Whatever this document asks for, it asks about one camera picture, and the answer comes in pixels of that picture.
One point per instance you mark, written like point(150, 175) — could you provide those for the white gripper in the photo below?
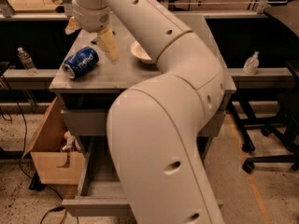
point(91, 20)

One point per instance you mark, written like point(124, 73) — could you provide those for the blue pepsi can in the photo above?
point(80, 63)

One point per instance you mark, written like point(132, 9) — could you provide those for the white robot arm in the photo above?
point(152, 126)

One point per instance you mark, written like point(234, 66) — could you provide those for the grey wooden drawer cabinet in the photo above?
point(99, 88)

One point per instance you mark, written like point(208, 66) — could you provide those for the closed grey top drawer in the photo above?
point(92, 122)

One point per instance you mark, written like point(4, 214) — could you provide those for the open grey middle drawer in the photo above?
point(93, 190)

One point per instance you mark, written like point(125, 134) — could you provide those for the dark blue snack bag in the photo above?
point(95, 39)

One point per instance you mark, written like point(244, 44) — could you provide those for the white paper bowl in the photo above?
point(140, 54)

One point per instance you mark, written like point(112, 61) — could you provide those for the clear plastic water bottle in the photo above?
point(27, 61)

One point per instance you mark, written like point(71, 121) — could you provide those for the open cardboard box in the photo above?
point(55, 163)

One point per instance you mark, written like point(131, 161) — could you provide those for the clear sanitizer pump bottle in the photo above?
point(251, 64)

